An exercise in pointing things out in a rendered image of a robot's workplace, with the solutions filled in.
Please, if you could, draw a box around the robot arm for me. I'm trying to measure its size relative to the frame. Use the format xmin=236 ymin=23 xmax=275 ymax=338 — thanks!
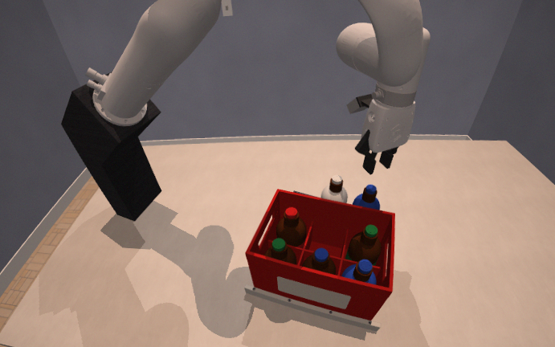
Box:
xmin=85 ymin=0 xmax=431 ymax=126

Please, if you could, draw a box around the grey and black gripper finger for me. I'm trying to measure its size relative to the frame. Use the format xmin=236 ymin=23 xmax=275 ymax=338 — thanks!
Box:
xmin=379 ymin=147 xmax=398 ymax=169
xmin=355 ymin=130 xmax=377 ymax=175

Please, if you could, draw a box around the red bottle crate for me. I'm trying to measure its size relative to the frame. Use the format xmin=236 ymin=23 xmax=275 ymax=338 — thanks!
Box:
xmin=252 ymin=193 xmax=395 ymax=320

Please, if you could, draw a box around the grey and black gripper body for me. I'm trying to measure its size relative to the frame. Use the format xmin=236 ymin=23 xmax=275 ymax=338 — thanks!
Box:
xmin=361 ymin=99 xmax=415 ymax=153

